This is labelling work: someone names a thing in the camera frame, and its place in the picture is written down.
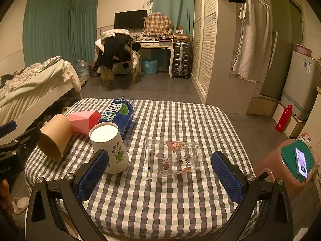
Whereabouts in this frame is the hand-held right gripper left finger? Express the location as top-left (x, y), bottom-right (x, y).
top-left (26, 149), bottom-right (109, 241)

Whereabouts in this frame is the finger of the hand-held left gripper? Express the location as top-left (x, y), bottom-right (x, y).
top-left (0, 120), bottom-right (17, 138)
top-left (0, 126), bottom-right (41, 161)

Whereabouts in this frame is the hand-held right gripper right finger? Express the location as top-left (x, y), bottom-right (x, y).
top-left (211, 151), bottom-right (294, 241)

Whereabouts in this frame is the clear glass cup cartoon print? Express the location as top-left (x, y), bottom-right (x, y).
top-left (144, 139), bottom-right (203, 180)

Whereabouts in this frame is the white paper cup green print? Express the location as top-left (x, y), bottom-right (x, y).
top-left (89, 123), bottom-right (130, 174)

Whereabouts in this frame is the brown paper cup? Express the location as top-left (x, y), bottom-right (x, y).
top-left (37, 114), bottom-right (74, 160)

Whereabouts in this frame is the person's left hand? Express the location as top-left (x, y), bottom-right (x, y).
top-left (0, 180), bottom-right (14, 215)

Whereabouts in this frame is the white slipper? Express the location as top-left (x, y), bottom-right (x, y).
top-left (12, 197), bottom-right (30, 215)

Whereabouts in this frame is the bed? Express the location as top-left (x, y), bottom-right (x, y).
top-left (0, 56), bottom-right (83, 131)

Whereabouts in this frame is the pink plastic stool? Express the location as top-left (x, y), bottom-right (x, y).
top-left (252, 139), bottom-right (318, 201)

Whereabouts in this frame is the pink faceted box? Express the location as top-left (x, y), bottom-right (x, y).
top-left (68, 110), bottom-right (102, 135)

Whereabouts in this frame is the pale green blanket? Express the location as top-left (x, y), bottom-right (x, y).
top-left (0, 60), bottom-right (68, 106)

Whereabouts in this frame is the green mat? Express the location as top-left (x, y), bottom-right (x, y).
top-left (280, 140), bottom-right (315, 182)

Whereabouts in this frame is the blue plastic drink bottle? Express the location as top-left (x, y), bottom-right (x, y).
top-left (97, 97), bottom-right (136, 135)

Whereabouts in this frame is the smartphone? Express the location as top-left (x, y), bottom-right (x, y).
top-left (294, 147), bottom-right (309, 180)

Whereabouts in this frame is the red bottle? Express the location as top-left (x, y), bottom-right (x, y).
top-left (275, 105), bottom-right (293, 132)

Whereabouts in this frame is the white storage box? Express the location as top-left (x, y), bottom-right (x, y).
top-left (272, 102), bottom-right (305, 137)

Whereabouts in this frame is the cartoon print box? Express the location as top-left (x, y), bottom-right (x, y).
top-left (297, 132), bottom-right (313, 147)

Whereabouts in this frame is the clear water jug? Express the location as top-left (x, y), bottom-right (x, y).
top-left (76, 59), bottom-right (90, 80)

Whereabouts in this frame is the floral bag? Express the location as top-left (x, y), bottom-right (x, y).
top-left (88, 61), bottom-right (101, 78)

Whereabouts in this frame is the wide green curtain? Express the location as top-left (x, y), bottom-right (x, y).
top-left (22, 0), bottom-right (98, 61)

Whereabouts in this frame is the white small fridge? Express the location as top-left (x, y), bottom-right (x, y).
top-left (280, 51), bottom-right (321, 121)

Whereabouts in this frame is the wooden chair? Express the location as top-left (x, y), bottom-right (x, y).
top-left (100, 40), bottom-right (137, 87)

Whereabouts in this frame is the blue plastic basket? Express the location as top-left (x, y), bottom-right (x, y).
top-left (143, 58), bottom-right (158, 74)

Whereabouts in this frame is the silver suitcase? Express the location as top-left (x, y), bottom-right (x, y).
top-left (172, 41), bottom-right (191, 79)

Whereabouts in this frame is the black jacket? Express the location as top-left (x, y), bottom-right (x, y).
top-left (97, 33), bottom-right (134, 71)

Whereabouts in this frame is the white louvred wardrobe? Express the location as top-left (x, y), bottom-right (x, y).
top-left (191, 0), bottom-right (247, 104)

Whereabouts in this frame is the white hanging towel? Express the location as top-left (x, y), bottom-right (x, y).
top-left (232, 0), bottom-right (272, 79)

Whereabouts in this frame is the white desk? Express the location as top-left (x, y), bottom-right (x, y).
top-left (137, 40), bottom-right (175, 74)

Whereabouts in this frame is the wooden box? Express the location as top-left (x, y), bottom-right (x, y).
top-left (174, 33), bottom-right (191, 43)

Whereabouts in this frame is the pink plastic basin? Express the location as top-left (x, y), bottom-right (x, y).
top-left (295, 44), bottom-right (313, 56)

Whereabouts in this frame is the frosted glass door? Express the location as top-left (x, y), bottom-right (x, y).
top-left (261, 0), bottom-right (305, 98)

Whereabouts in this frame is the black monitor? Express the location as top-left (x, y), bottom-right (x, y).
top-left (114, 10), bottom-right (147, 30)

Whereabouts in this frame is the plaid cloth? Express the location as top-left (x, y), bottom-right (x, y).
top-left (142, 12), bottom-right (174, 37)

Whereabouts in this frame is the narrow green curtain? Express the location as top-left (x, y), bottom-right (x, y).
top-left (152, 0), bottom-right (196, 37)

